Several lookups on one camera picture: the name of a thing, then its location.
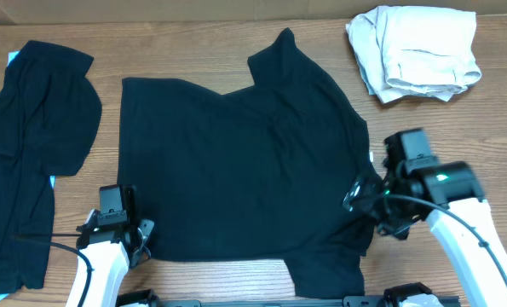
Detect black garment pile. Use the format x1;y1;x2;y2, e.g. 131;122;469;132
0;41;102;294

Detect light blue folded garment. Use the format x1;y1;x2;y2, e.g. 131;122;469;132
354;53;376;96

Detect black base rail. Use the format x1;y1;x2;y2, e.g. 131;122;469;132
115;290;461;307

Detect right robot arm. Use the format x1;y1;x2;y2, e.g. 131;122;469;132
343;129;507;306

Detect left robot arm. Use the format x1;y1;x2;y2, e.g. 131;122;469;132
66;185;156;307

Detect folded beige shorts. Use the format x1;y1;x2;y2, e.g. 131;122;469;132
345;6;482;103

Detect light blue cloth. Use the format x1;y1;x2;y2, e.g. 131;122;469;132
7;51;19;66

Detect black t-shirt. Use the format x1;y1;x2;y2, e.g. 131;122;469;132
118;29;378;299

